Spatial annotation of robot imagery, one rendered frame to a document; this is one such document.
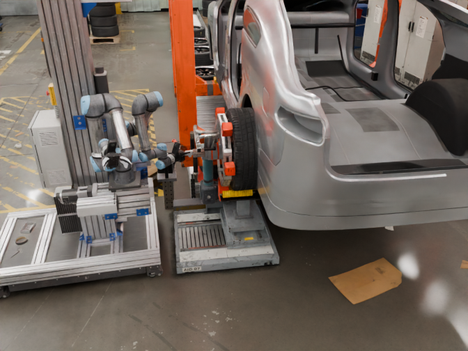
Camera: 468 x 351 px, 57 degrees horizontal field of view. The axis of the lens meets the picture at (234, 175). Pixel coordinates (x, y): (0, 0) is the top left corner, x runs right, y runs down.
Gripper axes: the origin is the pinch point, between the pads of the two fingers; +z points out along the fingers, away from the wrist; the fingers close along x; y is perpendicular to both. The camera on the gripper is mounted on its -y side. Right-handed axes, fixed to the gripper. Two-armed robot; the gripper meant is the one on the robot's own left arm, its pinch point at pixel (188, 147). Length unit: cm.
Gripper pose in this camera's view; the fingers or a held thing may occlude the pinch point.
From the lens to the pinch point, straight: 356.2
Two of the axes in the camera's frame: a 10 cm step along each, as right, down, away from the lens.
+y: -0.1, 8.7, 4.9
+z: 5.8, -3.9, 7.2
